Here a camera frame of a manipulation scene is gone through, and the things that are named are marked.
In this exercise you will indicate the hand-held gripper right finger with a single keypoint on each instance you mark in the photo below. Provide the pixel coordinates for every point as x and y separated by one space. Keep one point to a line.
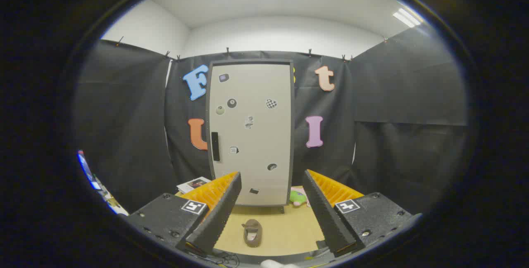
324 214

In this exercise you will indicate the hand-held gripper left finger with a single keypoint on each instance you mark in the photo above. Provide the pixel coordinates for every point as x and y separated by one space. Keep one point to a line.
219 218

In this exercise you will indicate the brown fuzzy shoe with bow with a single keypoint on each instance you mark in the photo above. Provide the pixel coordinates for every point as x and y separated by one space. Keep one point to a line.
252 235

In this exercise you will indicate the light grey shoe cabinet door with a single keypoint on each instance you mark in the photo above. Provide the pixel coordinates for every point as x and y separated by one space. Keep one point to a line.
256 136

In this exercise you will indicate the grey shoe cabinet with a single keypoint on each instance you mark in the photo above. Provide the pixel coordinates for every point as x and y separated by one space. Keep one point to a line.
292 115

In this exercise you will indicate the green pink plush toy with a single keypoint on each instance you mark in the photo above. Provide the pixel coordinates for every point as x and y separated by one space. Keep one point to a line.
296 198

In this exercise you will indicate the white printed box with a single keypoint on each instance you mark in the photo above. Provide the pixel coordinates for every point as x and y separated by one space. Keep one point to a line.
192 184

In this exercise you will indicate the black backdrop cloth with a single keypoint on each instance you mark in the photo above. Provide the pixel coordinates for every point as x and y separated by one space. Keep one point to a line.
392 115

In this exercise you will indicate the blue white sheet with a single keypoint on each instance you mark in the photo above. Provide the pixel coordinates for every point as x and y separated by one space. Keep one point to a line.
89 173

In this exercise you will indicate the small ceiling light panel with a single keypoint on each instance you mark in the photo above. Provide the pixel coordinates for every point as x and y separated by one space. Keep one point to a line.
407 17

